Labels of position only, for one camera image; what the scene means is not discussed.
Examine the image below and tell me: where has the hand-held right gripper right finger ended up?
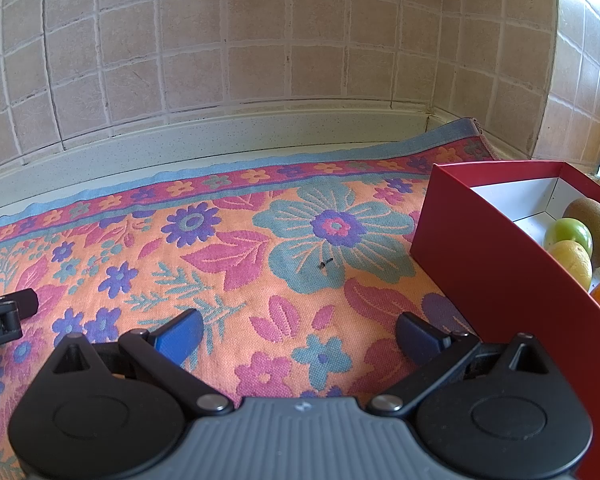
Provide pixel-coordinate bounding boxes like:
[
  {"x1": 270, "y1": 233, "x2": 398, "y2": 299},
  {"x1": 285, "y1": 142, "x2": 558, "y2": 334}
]
[{"x1": 367, "y1": 311, "x2": 551, "y2": 416}]

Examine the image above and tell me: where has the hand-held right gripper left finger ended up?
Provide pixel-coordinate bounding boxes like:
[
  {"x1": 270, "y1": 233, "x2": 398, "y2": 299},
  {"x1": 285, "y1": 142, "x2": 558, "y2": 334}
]
[{"x1": 52, "y1": 308, "x2": 236, "y2": 416}]

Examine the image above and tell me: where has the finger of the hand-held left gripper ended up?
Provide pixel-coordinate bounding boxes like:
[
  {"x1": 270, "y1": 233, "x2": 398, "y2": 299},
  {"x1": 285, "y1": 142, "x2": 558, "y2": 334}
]
[{"x1": 0, "y1": 287, "x2": 40, "y2": 318}]

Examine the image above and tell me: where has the red cardboard box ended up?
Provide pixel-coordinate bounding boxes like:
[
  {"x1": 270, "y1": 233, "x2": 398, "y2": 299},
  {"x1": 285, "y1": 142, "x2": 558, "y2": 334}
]
[{"x1": 410, "y1": 160, "x2": 600, "y2": 480}]

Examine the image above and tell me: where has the yellow-green apple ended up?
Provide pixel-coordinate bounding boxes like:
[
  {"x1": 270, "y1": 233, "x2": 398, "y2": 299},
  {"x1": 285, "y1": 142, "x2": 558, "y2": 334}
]
[{"x1": 546, "y1": 240, "x2": 593, "y2": 292}]

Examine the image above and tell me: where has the green apple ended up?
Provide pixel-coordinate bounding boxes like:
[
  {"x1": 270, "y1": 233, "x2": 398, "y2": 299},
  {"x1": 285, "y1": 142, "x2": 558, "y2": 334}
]
[{"x1": 544, "y1": 217, "x2": 593, "y2": 258}]

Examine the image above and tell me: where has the floral woven cloth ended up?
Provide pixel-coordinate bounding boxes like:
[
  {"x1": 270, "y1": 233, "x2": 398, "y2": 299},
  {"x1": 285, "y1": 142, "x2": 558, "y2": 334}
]
[{"x1": 0, "y1": 117, "x2": 503, "y2": 480}]

